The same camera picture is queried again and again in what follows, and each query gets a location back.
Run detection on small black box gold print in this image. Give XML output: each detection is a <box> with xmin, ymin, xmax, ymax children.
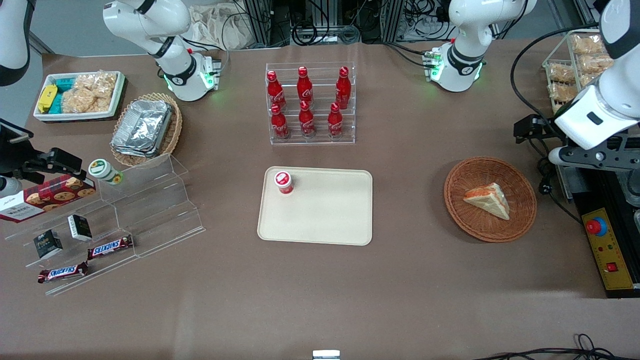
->
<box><xmin>33</xmin><ymin>229</ymin><xmax>64</xmax><ymax>260</ymax></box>

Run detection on clear bag of rice crackers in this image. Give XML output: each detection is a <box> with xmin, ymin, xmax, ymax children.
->
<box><xmin>571</xmin><ymin>33</ymin><xmax>606</xmax><ymax>56</ymax></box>
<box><xmin>62</xmin><ymin>89</ymin><xmax>112</xmax><ymax>114</ymax></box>
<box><xmin>579</xmin><ymin>53</ymin><xmax>614</xmax><ymax>74</ymax></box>
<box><xmin>75</xmin><ymin>72</ymin><xmax>119</xmax><ymax>97</ymax></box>
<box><xmin>547</xmin><ymin>63</ymin><xmax>577</xmax><ymax>84</ymax></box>
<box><xmin>548</xmin><ymin>82</ymin><xmax>582</xmax><ymax>104</ymax></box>

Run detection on red Coca-Cola bottle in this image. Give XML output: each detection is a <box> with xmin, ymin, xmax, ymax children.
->
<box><xmin>298</xmin><ymin>100</ymin><xmax>317</xmax><ymax>139</ymax></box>
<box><xmin>267</xmin><ymin>70</ymin><xmax>287</xmax><ymax>110</ymax></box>
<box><xmin>270</xmin><ymin>103</ymin><xmax>290</xmax><ymax>140</ymax></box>
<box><xmin>335</xmin><ymin>66</ymin><xmax>352</xmax><ymax>110</ymax></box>
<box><xmin>327</xmin><ymin>102</ymin><xmax>345</xmax><ymax>139</ymax></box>
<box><xmin>296</xmin><ymin>66</ymin><xmax>314</xmax><ymax>106</ymax></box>

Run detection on yellow snack packet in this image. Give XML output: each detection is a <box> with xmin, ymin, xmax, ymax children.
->
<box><xmin>37</xmin><ymin>84</ymin><xmax>59</xmax><ymax>114</ymax></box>

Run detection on black cables bundle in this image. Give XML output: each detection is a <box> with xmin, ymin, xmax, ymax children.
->
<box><xmin>472</xmin><ymin>333</ymin><xmax>640</xmax><ymax>360</ymax></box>

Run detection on red tartan cookie box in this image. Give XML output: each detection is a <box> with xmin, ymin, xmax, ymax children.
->
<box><xmin>0</xmin><ymin>174</ymin><xmax>97</xmax><ymax>224</ymax></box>

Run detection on Snickers chocolate bar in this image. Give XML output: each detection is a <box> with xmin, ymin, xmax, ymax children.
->
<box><xmin>37</xmin><ymin>261</ymin><xmax>90</xmax><ymax>285</ymax></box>
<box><xmin>87</xmin><ymin>234</ymin><xmax>135</xmax><ymax>261</ymax></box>

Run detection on black cable with plug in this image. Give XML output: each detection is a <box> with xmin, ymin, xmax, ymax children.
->
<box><xmin>534</xmin><ymin>140</ymin><xmax>585</xmax><ymax>226</ymax></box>

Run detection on tangled black background cables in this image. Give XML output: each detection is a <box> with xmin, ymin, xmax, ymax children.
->
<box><xmin>289</xmin><ymin>0</ymin><xmax>362</xmax><ymax>47</ymax></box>

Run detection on wire rack with pastries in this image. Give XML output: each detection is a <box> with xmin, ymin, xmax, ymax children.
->
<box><xmin>542</xmin><ymin>29</ymin><xmax>617</xmax><ymax>117</ymax></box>

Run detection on oval wicker basket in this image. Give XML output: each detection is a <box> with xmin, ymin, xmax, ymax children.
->
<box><xmin>109</xmin><ymin>92</ymin><xmax>184</xmax><ymax>168</ymax></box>

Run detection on round brown wicker basket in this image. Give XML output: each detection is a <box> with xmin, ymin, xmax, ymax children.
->
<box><xmin>443</xmin><ymin>156</ymin><xmax>538</xmax><ymax>244</ymax></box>

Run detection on beige plastic tray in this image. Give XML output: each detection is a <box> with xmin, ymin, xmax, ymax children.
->
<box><xmin>256</xmin><ymin>165</ymin><xmax>374</xmax><ymax>247</ymax></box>

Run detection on clear acrylic step stand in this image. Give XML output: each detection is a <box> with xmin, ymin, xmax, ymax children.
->
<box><xmin>4</xmin><ymin>153</ymin><xmax>206</xmax><ymax>297</ymax></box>

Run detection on beige cloth bag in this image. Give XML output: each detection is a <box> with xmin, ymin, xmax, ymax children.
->
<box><xmin>189</xmin><ymin>3</ymin><xmax>252</xmax><ymax>51</ymax></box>

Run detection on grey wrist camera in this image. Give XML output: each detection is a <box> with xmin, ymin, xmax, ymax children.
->
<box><xmin>0</xmin><ymin>175</ymin><xmax>24</xmax><ymax>199</ymax></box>
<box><xmin>548</xmin><ymin>146</ymin><xmax>585</xmax><ymax>167</ymax></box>

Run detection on stack of foil trays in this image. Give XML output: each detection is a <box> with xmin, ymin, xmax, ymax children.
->
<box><xmin>110</xmin><ymin>99</ymin><xmax>174</xmax><ymax>159</ymax></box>

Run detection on white rectangular snack tray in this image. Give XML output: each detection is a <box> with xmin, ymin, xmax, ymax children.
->
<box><xmin>32</xmin><ymin>70</ymin><xmax>126</xmax><ymax>123</ymax></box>

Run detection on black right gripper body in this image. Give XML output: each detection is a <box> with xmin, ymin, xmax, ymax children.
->
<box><xmin>0</xmin><ymin>144</ymin><xmax>46</xmax><ymax>186</ymax></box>

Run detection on black looping arm cable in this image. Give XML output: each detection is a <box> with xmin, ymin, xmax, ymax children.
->
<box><xmin>509</xmin><ymin>22</ymin><xmax>602</xmax><ymax>134</ymax></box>

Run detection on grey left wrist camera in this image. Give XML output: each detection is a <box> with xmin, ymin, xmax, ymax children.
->
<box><xmin>548</xmin><ymin>146</ymin><xmax>585</xmax><ymax>167</ymax></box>

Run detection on green white yoghurt bottle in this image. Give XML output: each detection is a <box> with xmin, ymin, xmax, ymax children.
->
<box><xmin>88</xmin><ymin>158</ymin><xmax>125</xmax><ymax>186</ymax></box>

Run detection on triangular sandwich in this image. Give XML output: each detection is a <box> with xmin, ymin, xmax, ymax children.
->
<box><xmin>462</xmin><ymin>182</ymin><xmax>511</xmax><ymax>222</ymax></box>

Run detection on small black box white side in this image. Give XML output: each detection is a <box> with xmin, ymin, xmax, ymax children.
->
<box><xmin>67</xmin><ymin>214</ymin><xmax>94</xmax><ymax>243</ymax></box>

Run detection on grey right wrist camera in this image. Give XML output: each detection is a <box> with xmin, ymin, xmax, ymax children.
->
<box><xmin>0</xmin><ymin>175</ymin><xmax>24</xmax><ymax>199</ymax></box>

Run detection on red white yoghurt bottle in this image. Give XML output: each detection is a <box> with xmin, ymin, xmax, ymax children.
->
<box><xmin>273</xmin><ymin>170</ymin><xmax>295</xmax><ymax>196</ymax></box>

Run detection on clear acrylic bottle rack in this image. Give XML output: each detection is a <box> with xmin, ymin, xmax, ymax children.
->
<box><xmin>264</xmin><ymin>62</ymin><xmax>357</xmax><ymax>147</ymax></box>

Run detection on red emergency stop button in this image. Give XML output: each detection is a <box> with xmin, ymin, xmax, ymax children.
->
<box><xmin>585</xmin><ymin>217</ymin><xmax>609</xmax><ymax>237</ymax></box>

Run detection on aluminium frame post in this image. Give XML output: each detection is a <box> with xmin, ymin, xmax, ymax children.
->
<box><xmin>379</xmin><ymin>0</ymin><xmax>407</xmax><ymax>44</ymax></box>
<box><xmin>244</xmin><ymin>0</ymin><xmax>274</xmax><ymax>47</ymax></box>

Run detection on black yellow control box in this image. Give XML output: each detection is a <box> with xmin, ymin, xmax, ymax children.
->
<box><xmin>570</xmin><ymin>167</ymin><xmax>640</xmax><ymax>300</ymax></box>

